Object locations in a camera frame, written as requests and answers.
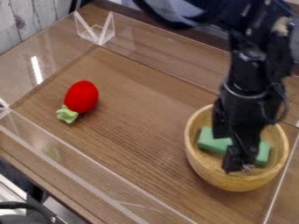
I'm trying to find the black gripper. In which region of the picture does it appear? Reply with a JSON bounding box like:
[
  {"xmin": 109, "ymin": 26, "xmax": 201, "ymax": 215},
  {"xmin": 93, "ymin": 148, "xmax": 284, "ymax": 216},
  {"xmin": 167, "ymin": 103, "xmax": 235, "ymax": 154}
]
[{"xmin": 210, "ymin": 81, "xmax": 290, "ymax": 173}]

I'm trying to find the green rectangular block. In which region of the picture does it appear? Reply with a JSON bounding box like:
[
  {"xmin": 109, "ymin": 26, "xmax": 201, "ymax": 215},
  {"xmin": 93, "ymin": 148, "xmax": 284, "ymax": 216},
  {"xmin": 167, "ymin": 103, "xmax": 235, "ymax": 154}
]
[{"xmin": 197, "ymin": 126, "xmax": 271, "ymax": 166}]

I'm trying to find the brown wooden bowl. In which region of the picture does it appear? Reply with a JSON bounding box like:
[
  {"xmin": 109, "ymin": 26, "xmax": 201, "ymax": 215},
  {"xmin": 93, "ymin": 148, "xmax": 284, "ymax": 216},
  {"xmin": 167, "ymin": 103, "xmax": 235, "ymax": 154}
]
[{"xmin": 184, "ymin": 105, "xmax": 290, "ymax": 192}]

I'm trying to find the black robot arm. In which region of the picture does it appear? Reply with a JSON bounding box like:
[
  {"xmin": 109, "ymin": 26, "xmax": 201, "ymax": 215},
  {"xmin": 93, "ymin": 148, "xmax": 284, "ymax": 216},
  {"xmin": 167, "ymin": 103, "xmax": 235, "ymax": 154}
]
[{"xmin": 133, "ymin": 0, "xmax": 295, "ymax": 173}]

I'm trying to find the red plush strawberry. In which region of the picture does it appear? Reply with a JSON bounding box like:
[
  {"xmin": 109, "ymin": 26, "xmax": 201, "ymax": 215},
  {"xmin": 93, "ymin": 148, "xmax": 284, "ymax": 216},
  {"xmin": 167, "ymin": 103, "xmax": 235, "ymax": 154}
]
[{"xmin": 56, "ymin": 80, "xmax": 99, "ymax": 124}]

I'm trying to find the clear acrylic tray wall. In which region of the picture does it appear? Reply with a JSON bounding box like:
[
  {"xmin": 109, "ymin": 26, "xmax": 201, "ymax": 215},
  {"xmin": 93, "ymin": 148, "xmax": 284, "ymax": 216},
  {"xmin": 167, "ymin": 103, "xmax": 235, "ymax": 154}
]
[{"xmin": 0, "ymin": 99, "xmax": 196, "ymax": 224}]

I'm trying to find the clear acrylic corner bracket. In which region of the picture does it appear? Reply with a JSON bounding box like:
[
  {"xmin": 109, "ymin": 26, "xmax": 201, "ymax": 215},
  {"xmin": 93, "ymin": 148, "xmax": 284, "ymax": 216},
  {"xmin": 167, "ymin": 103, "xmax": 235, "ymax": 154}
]
[{"xmin": 73, "ymin": 11, "xmax": 116, "ymax": 46}]

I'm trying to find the black metal bracket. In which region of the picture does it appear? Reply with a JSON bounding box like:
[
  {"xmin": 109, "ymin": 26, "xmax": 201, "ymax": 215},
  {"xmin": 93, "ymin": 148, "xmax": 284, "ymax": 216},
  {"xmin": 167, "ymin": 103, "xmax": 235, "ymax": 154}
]
[{"xmin": 25, "ymin": 195, "xmax": 68, "ymax": 224}]

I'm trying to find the black cable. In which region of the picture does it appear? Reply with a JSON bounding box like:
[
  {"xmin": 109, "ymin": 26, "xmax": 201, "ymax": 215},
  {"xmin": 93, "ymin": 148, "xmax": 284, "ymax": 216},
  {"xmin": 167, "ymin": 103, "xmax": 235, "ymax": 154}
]
[{"xmin": 0, "ymin": 200, "xmax": 52, "ymax": 224}]

